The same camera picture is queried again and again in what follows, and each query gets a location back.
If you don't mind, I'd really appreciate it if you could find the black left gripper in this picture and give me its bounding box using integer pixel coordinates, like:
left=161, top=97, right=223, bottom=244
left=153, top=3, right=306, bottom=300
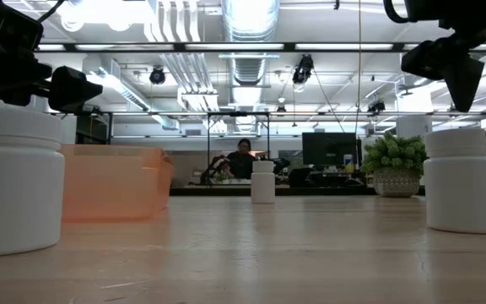
left=0, top=50, right=104, bottom=114

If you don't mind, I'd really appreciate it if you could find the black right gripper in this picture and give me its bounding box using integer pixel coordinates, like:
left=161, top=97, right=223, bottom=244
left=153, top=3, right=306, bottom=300
left=401, top=20, right=486, bottom=113

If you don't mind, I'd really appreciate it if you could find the translucent orange plastic basket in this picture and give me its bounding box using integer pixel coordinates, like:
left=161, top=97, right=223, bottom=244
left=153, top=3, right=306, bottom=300
left=60, top=144, right=176, bottom=224

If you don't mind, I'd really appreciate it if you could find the white plastic pill bottle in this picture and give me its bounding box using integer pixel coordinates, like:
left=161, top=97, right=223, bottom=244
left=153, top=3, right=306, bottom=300
left=423, top=128, right=486, bottom=235
left=0, top=107, right=66, bottom=258
left=251, top=160, right=276, bottom=204

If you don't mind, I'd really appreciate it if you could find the dark shelving unit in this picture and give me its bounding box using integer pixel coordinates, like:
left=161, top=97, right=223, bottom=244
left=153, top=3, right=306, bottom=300
left=76, top=112, right=113, bottom=144

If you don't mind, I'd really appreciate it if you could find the green plant in patterned pot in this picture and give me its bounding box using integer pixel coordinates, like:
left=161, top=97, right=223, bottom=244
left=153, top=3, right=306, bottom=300
left=359, top=131, right=429, bottom=198

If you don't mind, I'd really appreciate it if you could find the black computer monitor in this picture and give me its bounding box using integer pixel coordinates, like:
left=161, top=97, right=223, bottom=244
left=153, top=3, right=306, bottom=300
left=301, top=132, right=363, bottom=166

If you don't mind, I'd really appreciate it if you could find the person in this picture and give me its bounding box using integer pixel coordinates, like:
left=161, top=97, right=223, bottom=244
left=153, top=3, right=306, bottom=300
left=221, top=138, right=257, bottom=180

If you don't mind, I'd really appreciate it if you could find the black office chair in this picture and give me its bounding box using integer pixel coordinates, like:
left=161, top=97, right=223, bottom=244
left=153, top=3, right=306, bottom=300
left=288, top=167, right=318, bottom=188

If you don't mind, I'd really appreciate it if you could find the black overhead frame rail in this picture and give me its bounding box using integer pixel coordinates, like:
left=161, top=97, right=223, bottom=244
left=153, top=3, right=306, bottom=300
left=34, top=41, right=486, bottom=54

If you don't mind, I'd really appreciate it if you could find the black background frame rail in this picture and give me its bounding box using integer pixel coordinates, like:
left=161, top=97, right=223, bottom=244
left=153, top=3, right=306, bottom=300
left=52, top=110, right=486, bottom=118

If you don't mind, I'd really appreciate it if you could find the black table edge rail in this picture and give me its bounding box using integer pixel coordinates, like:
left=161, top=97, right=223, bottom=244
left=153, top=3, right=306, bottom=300
left=169, top=185, right=428, bottom=198

